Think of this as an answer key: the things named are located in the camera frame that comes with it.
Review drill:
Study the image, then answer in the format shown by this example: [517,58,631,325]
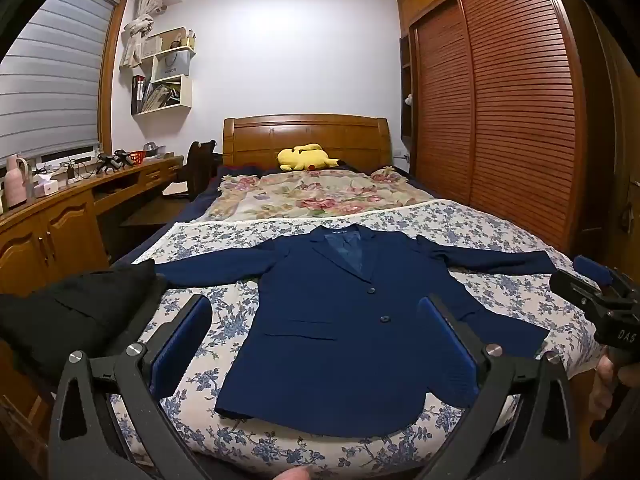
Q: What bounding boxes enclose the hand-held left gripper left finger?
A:
[47,294,216,480]

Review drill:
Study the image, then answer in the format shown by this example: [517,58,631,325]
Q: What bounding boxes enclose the white wall shelf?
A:
[131,27,197,116]

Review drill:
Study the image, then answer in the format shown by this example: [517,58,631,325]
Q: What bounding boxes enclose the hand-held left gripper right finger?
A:
[416,294,596,480]

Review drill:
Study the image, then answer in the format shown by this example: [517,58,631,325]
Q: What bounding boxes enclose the white shopping bag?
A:
[151,50,192,83]

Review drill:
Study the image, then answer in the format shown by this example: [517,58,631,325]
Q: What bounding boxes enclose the yellow plush toy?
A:
[277,143,342,173]

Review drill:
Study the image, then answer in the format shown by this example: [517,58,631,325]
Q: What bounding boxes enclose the pink thermos jug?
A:
[4,155,28,208]

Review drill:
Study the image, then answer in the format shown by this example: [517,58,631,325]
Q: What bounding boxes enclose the floral pillow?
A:
[371,166,415,184]

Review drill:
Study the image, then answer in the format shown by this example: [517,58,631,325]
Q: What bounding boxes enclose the wooden window frame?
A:
[0,0,130,162]

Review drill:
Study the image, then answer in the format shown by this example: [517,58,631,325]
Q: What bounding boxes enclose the person's right hand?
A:
[594,354,623,417]

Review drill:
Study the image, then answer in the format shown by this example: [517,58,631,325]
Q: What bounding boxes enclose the navy blue blazer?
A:
[152,225,558,423]

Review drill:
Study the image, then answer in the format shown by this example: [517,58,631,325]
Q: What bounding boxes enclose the black binders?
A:
[131,75,151,114]

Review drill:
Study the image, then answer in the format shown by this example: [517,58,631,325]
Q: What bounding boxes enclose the grey window blind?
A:
[0,0,123,161]

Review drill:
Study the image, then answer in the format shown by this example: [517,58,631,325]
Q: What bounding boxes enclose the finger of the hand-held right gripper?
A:
[549,270,607,322]
[574,255,632,292]

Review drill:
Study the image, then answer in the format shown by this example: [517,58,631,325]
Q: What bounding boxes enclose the wooden desk with cabinets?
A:
[0,154,183,301]

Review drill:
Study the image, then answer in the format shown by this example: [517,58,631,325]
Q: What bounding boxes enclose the black folded clothes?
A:
[0,259,168,386]

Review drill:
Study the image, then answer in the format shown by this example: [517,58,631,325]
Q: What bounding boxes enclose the wooden louvered wardrobe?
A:
[397,0,601,261]

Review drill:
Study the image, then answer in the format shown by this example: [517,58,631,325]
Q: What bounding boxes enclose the wooden bed headboard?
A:
[222,115,391,173]

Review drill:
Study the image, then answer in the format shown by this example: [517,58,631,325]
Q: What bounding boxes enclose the tied beige curtain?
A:
[120,0,168,68]

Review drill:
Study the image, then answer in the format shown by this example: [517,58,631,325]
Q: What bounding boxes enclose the black chair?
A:
[160,140,218,203]

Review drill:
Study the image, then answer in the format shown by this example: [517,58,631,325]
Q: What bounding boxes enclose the black tools on desk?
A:
[97,150,132,174]

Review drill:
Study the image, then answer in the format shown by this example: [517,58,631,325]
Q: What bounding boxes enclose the person's left hand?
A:
[270,465,313,480]

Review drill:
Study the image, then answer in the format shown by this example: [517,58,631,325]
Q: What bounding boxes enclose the stack of papers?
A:
[145,82,183,111]

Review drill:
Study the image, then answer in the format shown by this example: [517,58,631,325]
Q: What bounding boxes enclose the wooden door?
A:
[565,0,640,281]

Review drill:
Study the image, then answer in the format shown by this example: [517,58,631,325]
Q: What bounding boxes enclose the blue floral bed sheet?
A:
[107,199,606,480]

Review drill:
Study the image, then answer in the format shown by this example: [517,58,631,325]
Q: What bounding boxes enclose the pink floral quilt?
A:
[192,166,436,223]

